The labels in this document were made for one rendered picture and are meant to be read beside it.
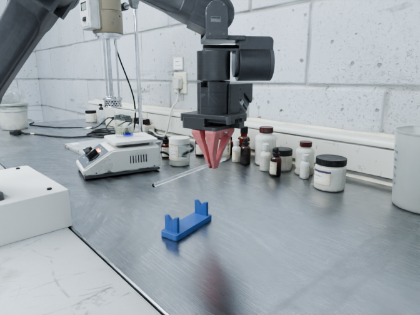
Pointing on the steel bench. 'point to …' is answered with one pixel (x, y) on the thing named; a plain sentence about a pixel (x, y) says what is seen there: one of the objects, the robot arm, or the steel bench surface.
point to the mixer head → (102, 18)
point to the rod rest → (185, 224)
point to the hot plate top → (130, 139)
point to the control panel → (94, 159)
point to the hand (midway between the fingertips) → (213, 163)
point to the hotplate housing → (124, 160)
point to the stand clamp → (129, 5)
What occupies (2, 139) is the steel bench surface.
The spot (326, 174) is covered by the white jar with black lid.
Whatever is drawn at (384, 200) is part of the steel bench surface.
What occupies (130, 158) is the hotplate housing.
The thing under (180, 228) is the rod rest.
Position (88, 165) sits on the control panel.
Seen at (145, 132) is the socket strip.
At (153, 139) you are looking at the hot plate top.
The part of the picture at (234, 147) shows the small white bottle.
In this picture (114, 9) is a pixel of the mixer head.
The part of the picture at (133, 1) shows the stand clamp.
